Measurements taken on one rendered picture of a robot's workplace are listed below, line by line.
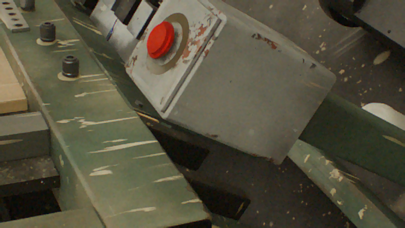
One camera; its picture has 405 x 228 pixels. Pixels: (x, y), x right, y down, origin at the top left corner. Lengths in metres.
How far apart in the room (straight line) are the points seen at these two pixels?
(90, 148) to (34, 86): 0.18
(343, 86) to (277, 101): 1.12
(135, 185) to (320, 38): 1.23
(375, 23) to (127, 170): 0.87
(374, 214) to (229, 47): 0.82
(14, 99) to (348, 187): 0.73
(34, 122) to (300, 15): 1.23
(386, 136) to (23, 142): 0.46
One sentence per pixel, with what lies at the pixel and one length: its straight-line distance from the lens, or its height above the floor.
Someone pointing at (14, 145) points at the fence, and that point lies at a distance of 1.03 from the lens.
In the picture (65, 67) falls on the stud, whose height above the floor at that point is 0.87.
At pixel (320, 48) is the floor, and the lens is 2.04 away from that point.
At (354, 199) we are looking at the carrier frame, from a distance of 1.57.
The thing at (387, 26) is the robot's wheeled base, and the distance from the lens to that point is 1.65.
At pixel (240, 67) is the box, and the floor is 0.88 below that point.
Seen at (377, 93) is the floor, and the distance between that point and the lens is 1.86.
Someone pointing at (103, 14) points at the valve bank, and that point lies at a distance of 1.38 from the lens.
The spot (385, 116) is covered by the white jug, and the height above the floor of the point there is 0.14.
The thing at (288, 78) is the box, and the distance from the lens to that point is 0.81.
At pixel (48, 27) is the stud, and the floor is 0.87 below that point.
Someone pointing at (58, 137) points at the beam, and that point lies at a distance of 0.99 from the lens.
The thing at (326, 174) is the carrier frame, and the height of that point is 0.18.
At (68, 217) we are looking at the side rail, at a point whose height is 0.93.
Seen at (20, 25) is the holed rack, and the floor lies 0.88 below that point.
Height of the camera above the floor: 1.34
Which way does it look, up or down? 35 degrees down
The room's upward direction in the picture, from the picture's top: 67 degrees counter-clockwise
